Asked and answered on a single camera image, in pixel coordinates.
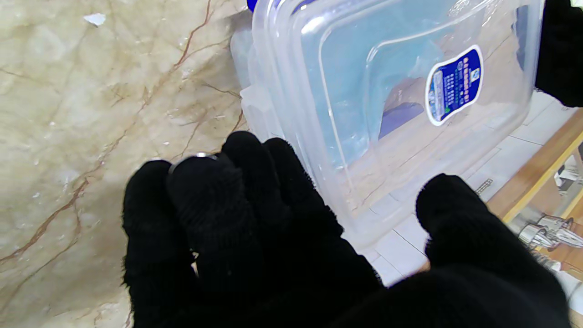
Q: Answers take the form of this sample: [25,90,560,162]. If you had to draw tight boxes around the printed kitchen backdrop banner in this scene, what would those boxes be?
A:
[355,89,583,328]

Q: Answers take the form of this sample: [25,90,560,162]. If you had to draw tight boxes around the clear plastic crate blue clips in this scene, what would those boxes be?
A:
[229,0,545,250]

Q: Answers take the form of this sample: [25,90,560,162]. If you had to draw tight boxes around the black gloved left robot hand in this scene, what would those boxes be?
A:
[535,0,583,108]

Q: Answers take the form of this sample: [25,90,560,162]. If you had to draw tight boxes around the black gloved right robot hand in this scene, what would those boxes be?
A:
[121,131,573,328]

